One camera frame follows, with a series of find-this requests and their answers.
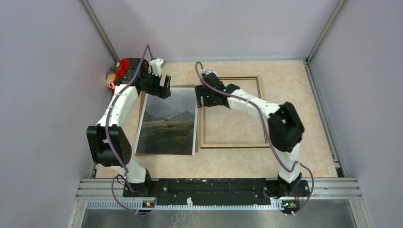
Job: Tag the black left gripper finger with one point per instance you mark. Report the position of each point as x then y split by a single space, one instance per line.
161 94
166 87

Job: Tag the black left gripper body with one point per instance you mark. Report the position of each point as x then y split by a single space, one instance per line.
151 83

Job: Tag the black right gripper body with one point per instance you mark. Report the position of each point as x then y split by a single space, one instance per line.
207 97

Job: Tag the wooden picture frame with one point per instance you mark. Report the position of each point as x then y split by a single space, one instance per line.
221 127

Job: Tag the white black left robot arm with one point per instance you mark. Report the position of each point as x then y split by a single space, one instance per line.
108 143

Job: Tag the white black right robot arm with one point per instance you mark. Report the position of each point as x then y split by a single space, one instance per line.
281 124

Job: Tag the mountain landscape photo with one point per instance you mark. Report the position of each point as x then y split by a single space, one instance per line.
167 123

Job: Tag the brown cardboard backing board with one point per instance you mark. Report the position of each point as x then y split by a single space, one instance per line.
144 104

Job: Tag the red crumpled cloth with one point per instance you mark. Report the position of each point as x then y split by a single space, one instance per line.
120 70

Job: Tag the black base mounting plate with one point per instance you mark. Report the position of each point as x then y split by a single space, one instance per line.
256 186

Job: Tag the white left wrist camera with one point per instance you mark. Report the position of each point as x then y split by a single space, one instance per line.
156 65

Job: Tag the aluminium front rail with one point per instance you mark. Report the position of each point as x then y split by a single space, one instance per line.
108 194

